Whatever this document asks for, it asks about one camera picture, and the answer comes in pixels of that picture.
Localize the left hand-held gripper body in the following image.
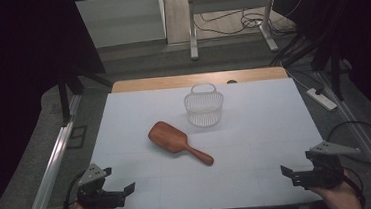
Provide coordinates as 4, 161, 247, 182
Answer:
74, 161, 127, 209

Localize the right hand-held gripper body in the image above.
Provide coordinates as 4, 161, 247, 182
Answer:
290, 138, 364, 191

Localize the wooden spatula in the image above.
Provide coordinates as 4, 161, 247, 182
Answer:
146, 117, 215, 171

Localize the white plastic basket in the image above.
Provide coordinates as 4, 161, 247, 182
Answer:
182, 81, 227, 130

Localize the person's right hand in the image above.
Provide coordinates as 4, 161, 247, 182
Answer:
307, 170, 363, 209

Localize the dark floor socket plate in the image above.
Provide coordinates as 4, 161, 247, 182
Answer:
64, 124, 91, 151

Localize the white table mat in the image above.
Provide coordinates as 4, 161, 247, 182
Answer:
84, 75, 330, 209

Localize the white power strip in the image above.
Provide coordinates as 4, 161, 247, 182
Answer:
306, 86, 338, 114

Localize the black metal stand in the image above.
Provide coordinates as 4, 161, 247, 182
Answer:
55, 61, 118, 127
267, 29, 357, 108

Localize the black curtain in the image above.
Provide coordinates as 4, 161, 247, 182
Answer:
0, 0, 117, 209
272, 0, 371, 138

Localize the white cabinet panel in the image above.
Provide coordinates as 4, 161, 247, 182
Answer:
74, 0, 169, 51

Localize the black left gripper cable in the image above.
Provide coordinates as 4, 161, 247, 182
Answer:
59, 171, 89, 209

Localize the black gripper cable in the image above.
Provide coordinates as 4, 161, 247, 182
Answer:
59, 171, 89, 209
341, 165, 367, 209

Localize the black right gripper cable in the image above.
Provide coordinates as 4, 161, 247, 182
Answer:
341, 165, 367, 209

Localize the aluminium floor rail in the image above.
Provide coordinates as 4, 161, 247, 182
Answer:
10, 94, 91, 209
314, 66, 371, 209

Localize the tangle of black floor cables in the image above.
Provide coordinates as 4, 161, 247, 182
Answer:
196, 0, 297, 44

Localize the white metal desk frame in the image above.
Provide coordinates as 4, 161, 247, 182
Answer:
185, 0, 285, 62

